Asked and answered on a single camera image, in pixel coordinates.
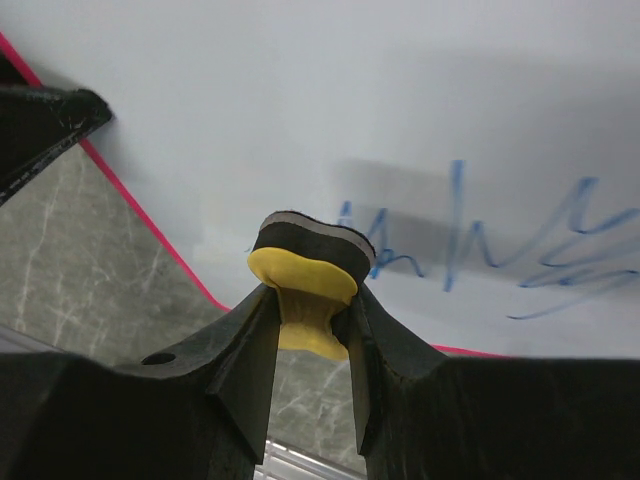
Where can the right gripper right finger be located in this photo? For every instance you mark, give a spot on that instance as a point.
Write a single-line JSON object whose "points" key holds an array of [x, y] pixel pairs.
{"points": [[421, 414]]}

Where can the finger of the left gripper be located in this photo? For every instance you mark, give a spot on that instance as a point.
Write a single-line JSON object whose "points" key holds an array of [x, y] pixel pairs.
{"points": [[38, 124]]}

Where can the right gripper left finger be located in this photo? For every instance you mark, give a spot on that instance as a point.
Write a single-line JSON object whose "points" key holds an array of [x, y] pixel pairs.
{"points": [[198, 409]]}

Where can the yellow bone shaped eraser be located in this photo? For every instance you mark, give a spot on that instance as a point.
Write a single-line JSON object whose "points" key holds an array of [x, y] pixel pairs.
{"points": [[316, 269]]}

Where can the pink framed whiteboard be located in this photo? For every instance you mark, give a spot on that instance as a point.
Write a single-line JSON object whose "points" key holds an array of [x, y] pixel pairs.
{"points": [[489, 149]]}

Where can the aluminium mounting rail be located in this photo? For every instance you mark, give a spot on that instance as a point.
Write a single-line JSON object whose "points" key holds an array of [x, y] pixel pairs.
{"points": [[285, 462]]}

